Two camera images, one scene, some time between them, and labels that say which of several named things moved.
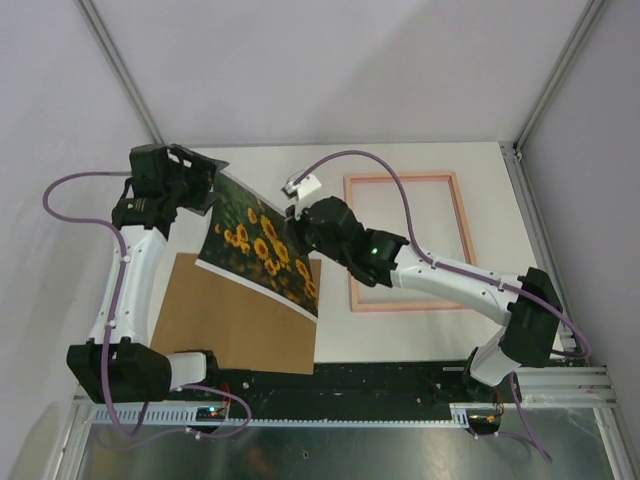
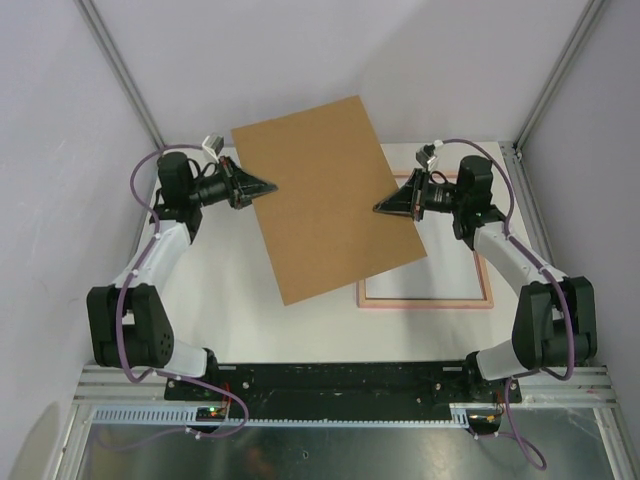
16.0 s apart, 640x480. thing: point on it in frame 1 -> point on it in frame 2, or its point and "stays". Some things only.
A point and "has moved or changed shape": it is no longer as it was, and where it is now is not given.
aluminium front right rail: x=563 y=387 stays
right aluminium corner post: x=591 y=15 stays
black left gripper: x=202 y=171 -> x=243 y=187
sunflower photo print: x=249 y=242 has moved or changed shape
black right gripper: x=295 y=226 -> x=408 y=200
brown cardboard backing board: x=243 y=329 -> x=320 y=225
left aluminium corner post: x=121 y=70 stays
